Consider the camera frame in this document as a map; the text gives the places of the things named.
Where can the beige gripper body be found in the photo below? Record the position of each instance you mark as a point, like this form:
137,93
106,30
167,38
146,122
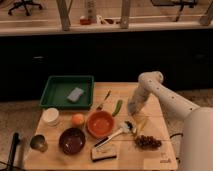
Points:
134,108

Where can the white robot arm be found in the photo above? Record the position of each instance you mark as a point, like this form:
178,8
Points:
196,151

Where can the red orange bowl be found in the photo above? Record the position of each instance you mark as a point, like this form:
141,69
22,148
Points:
100,124

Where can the dark maroon bowl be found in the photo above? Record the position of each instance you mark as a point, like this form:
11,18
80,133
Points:
72,141

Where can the green pea pod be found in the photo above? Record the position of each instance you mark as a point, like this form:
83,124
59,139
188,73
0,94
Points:
117,108

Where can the yellow banana toy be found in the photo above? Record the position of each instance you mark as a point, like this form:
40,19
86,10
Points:
140,125

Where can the bunch of dark grapes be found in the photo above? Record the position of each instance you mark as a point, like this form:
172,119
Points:
147,142

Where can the black framed board eraser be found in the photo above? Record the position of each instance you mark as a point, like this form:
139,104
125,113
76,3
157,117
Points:
104,152

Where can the orange fruit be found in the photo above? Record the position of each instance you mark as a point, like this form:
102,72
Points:
77,119

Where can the grey sponge in tray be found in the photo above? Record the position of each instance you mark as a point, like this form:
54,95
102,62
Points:
75,94

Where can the green plastic tray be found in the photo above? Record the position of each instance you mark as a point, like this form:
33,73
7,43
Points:
58,88

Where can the white cup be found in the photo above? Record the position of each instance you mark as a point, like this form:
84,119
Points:
50,116

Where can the small metal cup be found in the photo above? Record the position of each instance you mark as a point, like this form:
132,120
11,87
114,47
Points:
39,143

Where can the red white bottle on shelf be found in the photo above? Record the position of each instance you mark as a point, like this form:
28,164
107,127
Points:
90,15

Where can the white handled spoon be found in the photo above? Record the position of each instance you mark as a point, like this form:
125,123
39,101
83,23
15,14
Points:
125,127

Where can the black clamp post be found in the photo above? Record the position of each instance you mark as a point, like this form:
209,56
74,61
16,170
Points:
15,142

